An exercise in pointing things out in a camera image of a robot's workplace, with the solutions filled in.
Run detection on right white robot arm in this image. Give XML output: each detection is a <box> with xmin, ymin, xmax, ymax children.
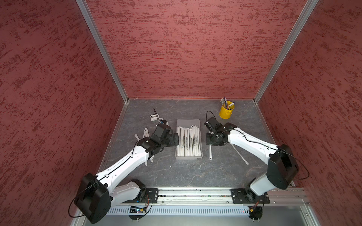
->
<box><xmin>204</xmin><ymin>117</ymin><xmax>299</xmax><ymax>203</ymax></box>

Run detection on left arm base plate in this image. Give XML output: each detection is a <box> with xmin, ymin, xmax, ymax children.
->
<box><xmin>124</xmin><ymin>188</ymin><xmax>159</xmax><ymax>204</ymax></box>

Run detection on right aluminium corner post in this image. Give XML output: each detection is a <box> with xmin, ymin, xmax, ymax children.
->
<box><xmin>254</xmin><ymin>0</ymin><xmax>319</xmax><ymax>105</ymax></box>

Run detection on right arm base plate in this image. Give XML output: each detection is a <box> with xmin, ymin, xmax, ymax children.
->
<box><xmin>230</xmin><ymin>188</ymin><xmax>270</xmax><ymax>204</ymax></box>

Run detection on translucent plastic storage box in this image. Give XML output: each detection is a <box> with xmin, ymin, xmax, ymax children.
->
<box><xmin>175</xmin><ymin>119</ymin><xmax>203</xmax><ymax>161</ymax></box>

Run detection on pens in yellow cup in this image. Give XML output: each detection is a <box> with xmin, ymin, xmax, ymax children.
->
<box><xmin>221</xmin><ymin>98</ymin><xmax>234</xmax><ymax>110</ymax></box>

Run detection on aluminium front rail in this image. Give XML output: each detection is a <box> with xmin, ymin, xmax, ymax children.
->
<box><xmin>155</xmin><ymin>187</ymin><xmax>311</xmax><ymax>206</ymax></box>

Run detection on yellow pen holder cup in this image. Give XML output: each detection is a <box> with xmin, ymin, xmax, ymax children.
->
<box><xmin>219</xmin><ymin>101</ymin><xmax>235</xmax><ymax>120</ymax></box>

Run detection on aluminium corner post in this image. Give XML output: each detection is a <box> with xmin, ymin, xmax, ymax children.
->
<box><xmin>254</xmin><ymin>0</ymin><xmax>319</xmax><ymax>105</ymax></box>
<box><xmin>76</xmin><ymin>0</ymin><xmax>129</xmax><ymax>104</ymax></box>

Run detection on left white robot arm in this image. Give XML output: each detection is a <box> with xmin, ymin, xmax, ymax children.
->
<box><xmin>72</xmin><ymin>120</ymin><xmax>180</xmax><ymax>224</ymax></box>

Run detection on left aluminium corner post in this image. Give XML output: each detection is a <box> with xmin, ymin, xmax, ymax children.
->
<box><xmin>76</xmin><ymin>0</ymin><xmax>129</xmax><ymax>104</ymax></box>

